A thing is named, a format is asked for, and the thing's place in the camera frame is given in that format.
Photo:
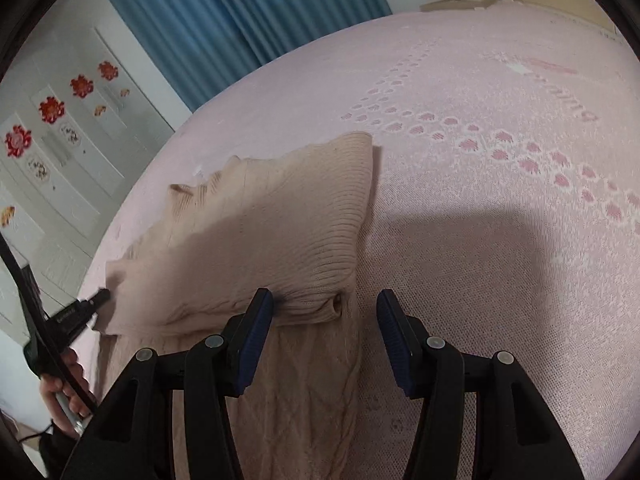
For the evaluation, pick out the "person's left hand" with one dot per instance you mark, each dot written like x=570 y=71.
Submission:
x=62 y=395

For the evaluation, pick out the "person's left forearm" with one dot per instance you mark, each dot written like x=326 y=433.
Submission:
x=55 y=455

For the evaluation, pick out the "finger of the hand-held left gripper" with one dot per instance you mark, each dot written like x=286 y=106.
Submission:
x=101 y=298

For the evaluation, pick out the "blue curtain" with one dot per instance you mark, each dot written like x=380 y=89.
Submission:
x=200 y=20

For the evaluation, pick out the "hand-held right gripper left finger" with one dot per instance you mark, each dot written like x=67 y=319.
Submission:
x=257 y=332

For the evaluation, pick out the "red flower sticker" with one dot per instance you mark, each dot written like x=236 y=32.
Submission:
x=81 y=85
x=18 y=141
x=107 y=70
x=52 y=109

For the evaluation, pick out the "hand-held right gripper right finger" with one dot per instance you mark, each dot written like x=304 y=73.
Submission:
x=392 y=341

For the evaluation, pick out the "beige knit sweater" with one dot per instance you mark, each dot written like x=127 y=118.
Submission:
x=250 y=220

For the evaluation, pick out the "pink patterned bedspread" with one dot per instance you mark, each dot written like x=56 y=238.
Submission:
x=475 y=260

